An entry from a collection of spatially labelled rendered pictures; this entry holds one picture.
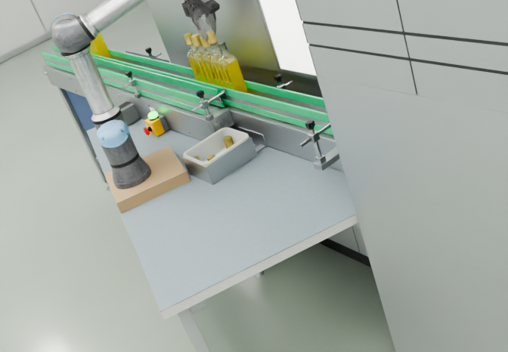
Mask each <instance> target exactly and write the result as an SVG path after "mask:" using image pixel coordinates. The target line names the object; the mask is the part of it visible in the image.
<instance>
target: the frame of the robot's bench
mask: <svg viewBox="0 0 508 352"><path fill-rule="evenodd" d="M205 307H206V303H205V301H201V302H200V303H198V304H195V305H194V306H192V307H189V308H188V309H186V310H183V311H182V312H180V313H177V315H178V317H179V319H180V321H181V323H182V325H183V327H184V330H185V331H186V333H187V336H188V338H189V339H190V342H191V344H192V345H193V347H194V350H195V352H209V349H208V347H207V345H206V342H205V341H204V339H203V336H202V334H201V332H200V330H199V328H198V326H197V323H196V321H195V319H194V317H193V315H192V314H193V313H196V312H197V311H199V310H202V309H203V308H205Z"/></svg>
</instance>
